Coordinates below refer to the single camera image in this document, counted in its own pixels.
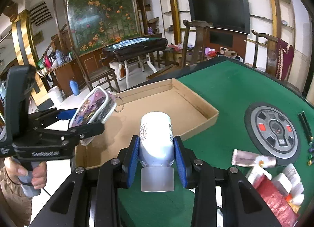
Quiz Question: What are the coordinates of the pink daisy cream tube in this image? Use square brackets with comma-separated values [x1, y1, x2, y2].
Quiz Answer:
[231, 149, 277, 168]

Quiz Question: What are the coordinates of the white bottle translucent cap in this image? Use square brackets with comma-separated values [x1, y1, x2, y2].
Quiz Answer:
[139, 112, 175, 192]

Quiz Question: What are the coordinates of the maroon fringed cloth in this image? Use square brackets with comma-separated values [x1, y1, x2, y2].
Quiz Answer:
[275, 38, 294, 81]

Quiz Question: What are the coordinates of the black pen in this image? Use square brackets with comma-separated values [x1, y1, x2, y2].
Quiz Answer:
[301, 111, 313, 153]
[297, 112, 314, 166]

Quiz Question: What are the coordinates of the flower painted screen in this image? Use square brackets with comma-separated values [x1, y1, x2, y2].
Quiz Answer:
[63, 0, 141, 54]

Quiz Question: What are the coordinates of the dark wooden chair left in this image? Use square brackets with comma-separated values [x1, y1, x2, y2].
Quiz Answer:
[70, 47, 120, 93]

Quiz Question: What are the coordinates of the person's left hand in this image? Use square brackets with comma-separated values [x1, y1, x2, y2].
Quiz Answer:
[4, 156, 48, 190]

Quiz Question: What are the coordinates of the cardboard tray box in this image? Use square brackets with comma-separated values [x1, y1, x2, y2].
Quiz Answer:
[75, 79, 219, 169]

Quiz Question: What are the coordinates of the white power adapter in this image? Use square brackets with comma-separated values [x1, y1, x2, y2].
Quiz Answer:
[271, 163, 305, 206]

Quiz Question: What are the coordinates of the purple anime pouch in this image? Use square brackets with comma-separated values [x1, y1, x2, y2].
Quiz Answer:
[69, 87, 117, 128]

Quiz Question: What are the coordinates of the red foil package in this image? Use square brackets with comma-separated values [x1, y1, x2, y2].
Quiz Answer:
[253, 175, 298, 226]

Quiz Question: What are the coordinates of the blue thermos bottle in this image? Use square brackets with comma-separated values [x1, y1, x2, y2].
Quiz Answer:
[69, 80, 80, 96]

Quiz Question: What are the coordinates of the round mahjong table centre panel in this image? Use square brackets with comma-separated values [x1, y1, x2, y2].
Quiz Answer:
[244, 102, 301, 166]

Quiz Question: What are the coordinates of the wooden chair with maroon cloth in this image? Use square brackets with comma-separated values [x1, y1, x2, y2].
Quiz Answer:
[251, 30, 291, 80]

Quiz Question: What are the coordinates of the wooden chair near television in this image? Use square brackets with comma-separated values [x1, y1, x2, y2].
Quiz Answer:
[181, 20, 213, 69]

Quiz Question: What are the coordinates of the flat screen television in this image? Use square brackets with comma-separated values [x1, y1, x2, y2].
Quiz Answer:
[188, 0, 251, 35]

